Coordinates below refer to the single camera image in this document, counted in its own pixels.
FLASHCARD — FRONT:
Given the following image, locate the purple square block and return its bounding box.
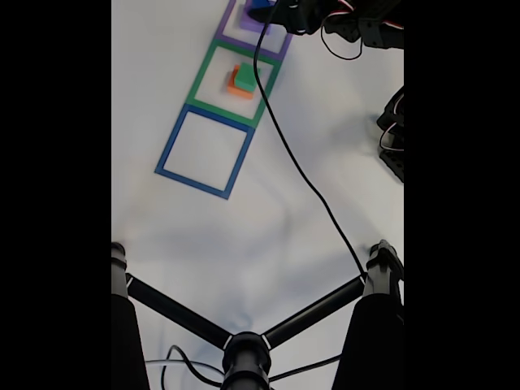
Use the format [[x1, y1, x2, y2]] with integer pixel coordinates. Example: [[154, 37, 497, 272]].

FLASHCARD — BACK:
[[238, 0, 273, 34]]

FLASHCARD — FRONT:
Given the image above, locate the green square block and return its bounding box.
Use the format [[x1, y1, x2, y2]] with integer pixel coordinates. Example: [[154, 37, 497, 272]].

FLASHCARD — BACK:
[[234, 63, 263, 91]]

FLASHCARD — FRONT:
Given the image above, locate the orange square block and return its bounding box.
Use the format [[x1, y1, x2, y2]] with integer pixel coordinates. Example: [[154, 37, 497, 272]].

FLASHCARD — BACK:
[[226, 64, 255, 101]]

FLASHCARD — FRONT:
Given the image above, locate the black tripod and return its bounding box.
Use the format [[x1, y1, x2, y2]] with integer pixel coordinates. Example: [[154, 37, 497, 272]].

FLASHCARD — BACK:
[[111, 239, 405, 390]]

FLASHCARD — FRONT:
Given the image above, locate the purple square frame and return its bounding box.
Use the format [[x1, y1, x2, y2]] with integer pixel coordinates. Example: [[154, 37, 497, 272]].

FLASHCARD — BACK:
[[214, 0, 293, 63]]

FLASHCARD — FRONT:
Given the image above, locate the long black camera cable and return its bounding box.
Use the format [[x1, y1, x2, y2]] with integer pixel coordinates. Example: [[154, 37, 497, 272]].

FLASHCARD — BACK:
[[253, 3, 369, 281]]

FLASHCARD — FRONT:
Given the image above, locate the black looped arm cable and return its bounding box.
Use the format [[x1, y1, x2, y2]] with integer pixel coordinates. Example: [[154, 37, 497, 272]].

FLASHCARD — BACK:
[[320, 24, 363, 61]]

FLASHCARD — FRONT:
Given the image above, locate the green square frame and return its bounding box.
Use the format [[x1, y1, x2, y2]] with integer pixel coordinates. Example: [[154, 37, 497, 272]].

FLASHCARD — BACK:
[[185, 39, 282, 128]]

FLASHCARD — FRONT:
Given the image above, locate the blue square frame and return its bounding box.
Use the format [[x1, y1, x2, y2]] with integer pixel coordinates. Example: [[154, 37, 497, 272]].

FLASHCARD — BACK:
[[154, 103, 256, 201]]

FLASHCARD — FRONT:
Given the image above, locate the straight black cable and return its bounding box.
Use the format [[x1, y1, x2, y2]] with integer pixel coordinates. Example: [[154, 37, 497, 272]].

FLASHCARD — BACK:
[[268, 356, 342, 385]]

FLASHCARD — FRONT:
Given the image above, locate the curled black cable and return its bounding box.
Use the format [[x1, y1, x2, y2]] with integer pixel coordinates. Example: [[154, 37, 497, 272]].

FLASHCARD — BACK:
[[160, 344, 225, 387]]

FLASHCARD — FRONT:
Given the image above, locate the white cable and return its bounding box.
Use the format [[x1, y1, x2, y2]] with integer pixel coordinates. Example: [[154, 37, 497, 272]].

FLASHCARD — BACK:
[[144, 357, 224, 375]]

